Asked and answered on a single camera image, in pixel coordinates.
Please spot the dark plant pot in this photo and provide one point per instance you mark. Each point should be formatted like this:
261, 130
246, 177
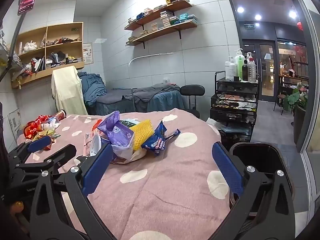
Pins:
299, 125

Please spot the short white pump bottle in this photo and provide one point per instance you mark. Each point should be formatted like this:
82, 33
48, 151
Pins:
231, 70

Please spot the papers on cart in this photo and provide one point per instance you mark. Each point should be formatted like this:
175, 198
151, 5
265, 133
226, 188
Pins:
215, 123

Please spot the pink polka dot blanket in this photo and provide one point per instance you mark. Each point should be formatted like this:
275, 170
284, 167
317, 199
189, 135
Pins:
162, 180

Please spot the green bottle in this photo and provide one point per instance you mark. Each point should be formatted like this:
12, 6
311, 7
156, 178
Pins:
240, 66

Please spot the black trolley cart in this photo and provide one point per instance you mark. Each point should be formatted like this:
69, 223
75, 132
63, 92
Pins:
232, 116

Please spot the pink snack packet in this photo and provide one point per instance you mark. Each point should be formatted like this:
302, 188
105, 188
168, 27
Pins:
87, 143

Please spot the cream towel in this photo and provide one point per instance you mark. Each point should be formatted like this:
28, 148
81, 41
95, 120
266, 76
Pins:
67, 90

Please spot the glass double door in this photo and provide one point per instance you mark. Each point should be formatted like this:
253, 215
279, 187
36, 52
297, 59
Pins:
266, 67

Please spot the purple plastic bag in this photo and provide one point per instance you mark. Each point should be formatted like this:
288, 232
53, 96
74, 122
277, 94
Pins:
117, 132

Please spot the dark brown trash bin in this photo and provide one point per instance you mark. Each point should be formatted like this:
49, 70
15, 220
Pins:
260, 155

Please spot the blue cookie packet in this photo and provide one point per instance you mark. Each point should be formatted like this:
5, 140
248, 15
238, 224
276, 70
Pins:
155, 142

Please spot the yellow snack wrapper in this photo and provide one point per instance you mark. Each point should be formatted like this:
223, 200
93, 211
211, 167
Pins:
45, 136

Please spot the white helmet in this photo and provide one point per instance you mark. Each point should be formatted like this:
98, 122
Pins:
292, 73

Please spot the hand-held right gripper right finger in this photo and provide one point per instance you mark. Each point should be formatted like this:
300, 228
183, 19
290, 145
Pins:
228, 171

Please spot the wooden cubby shelf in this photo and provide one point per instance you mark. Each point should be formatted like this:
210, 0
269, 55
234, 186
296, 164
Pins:
63, 31

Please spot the black phone stand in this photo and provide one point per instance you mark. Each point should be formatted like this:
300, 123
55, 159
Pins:
16, 40

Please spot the wooden stool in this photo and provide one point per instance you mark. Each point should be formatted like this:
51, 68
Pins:
280, 97

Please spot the green leafy plant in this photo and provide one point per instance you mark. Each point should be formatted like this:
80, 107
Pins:
295, 97

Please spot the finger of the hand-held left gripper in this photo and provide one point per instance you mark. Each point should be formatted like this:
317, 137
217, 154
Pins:
38, 143
61, 153

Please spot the wall poster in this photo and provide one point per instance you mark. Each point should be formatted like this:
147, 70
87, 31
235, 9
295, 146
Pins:
87, 52

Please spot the exit sign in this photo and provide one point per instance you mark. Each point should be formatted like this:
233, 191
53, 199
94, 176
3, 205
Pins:
249, 25

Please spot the white paper sign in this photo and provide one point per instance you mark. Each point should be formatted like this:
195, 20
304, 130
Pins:
15, 122

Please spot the paper bag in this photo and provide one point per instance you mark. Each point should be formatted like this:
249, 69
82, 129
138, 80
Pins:
136, 156

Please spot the blue bedding pile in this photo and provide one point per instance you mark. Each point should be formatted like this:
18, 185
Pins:
93, 86

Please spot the wooden wall shelves with boxes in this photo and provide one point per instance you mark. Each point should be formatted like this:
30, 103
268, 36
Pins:
165, 20

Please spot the dark bottle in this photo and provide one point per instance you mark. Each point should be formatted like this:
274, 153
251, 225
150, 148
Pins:
245, 72

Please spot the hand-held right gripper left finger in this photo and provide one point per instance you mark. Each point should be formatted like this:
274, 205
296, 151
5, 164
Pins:
96, 172

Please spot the green snack packet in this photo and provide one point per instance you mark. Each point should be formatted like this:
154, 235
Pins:
127, 123

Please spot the white curved tube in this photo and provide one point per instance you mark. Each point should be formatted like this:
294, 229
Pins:
150, 56

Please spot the black chair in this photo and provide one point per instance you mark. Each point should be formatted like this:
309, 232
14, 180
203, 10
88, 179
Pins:
192, 90

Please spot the red chip can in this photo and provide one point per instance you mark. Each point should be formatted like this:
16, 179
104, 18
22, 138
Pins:
59, 115

